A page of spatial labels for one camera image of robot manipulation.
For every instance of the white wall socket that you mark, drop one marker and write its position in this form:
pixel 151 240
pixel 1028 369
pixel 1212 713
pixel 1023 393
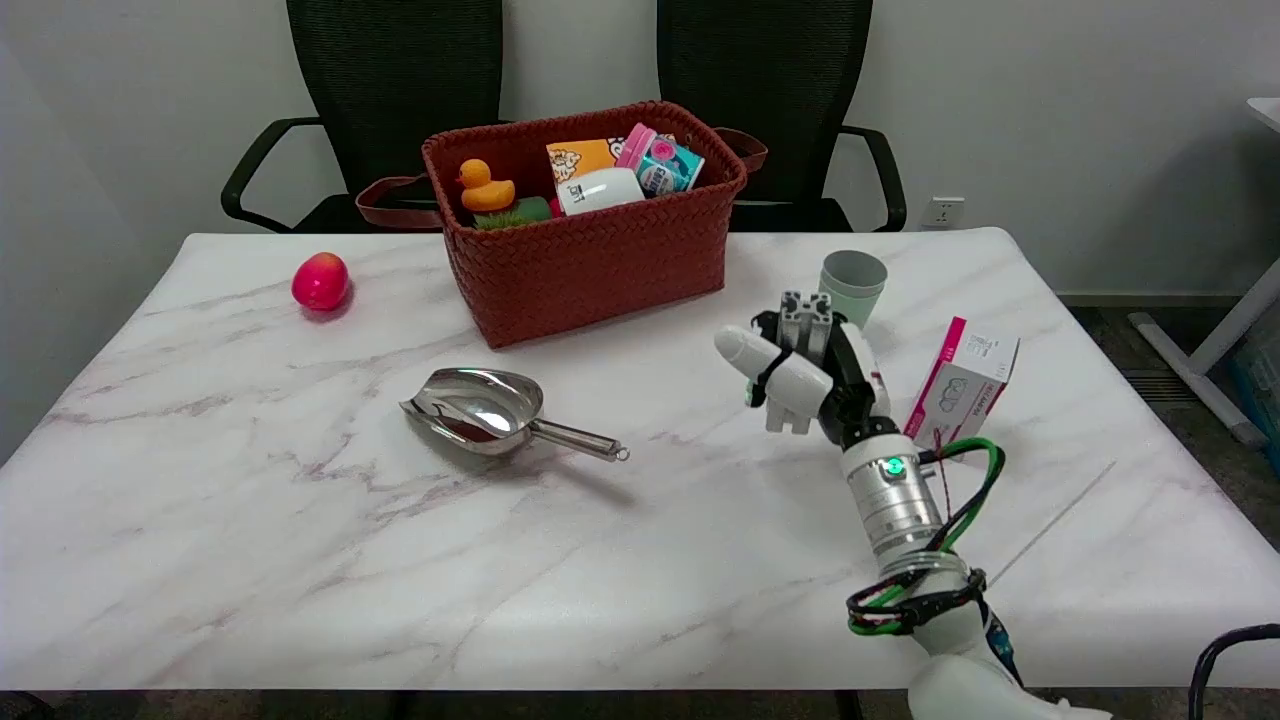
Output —
pixel 942 212

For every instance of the blue bottle with pink lid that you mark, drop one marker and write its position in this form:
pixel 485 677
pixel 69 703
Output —
pixel 665 168

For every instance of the blue storage bin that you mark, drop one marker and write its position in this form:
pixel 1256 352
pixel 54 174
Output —
pixel 1262 380

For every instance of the red peach fruit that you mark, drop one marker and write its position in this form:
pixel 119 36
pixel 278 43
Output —
pixel 320 282

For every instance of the black mesh office chair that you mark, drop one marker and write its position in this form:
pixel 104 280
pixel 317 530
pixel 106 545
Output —
pixel 760 60
pixel 390 60

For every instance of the orange snack box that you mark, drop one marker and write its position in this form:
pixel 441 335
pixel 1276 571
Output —
pixel 580 158

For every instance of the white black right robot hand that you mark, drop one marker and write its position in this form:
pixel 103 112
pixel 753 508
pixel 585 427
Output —
pixel 795 385

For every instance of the yellow rubber duck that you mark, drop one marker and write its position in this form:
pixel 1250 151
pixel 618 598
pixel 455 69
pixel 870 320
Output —
pixel 485 190

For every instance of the metal rectangular extrusion block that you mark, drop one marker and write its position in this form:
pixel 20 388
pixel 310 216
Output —
pixel 806 312

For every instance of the pale green plastic cup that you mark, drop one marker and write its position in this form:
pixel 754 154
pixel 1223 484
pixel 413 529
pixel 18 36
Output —
pixel 855 282

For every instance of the green toy item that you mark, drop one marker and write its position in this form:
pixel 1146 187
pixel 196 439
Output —
pixel 520 213

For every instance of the white side desk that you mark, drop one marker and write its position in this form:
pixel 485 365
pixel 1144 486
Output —
pixel 1232 328

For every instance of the shiny metal scoop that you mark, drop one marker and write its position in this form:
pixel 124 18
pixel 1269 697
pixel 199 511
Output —
pixel 480 405

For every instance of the white zip tie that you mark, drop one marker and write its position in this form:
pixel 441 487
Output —
pixel 1050 522

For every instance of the pink and white carton box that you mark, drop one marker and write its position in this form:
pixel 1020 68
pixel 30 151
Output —
pixel 962 385

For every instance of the red woven basket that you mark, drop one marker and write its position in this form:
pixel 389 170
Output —
pixel 590 270

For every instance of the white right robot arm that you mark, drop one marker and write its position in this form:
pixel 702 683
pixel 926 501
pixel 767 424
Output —
pixel 895 500

